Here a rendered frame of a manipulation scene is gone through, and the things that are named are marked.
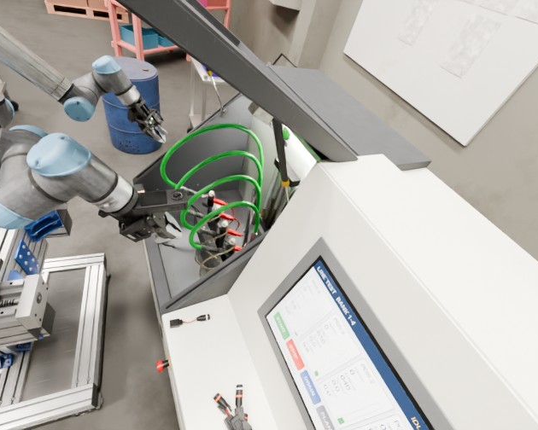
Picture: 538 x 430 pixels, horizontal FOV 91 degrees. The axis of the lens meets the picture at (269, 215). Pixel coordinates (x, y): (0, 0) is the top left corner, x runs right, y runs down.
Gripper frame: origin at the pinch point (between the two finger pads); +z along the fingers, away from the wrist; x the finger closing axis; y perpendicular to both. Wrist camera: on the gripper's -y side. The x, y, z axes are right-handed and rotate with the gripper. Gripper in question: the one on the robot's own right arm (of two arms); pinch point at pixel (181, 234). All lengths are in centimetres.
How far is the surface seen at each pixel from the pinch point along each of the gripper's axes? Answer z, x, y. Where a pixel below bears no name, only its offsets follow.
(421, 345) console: -4, 41, -41
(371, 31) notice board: 89, -187, -155
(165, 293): 24.4, 3.2, 21.6
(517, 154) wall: 90, -26, -158
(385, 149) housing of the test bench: 14, -10, -64
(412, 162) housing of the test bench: 17, -4, -70
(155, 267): 23.9, -7.5, 24.3
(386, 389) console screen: 3, 46, -33
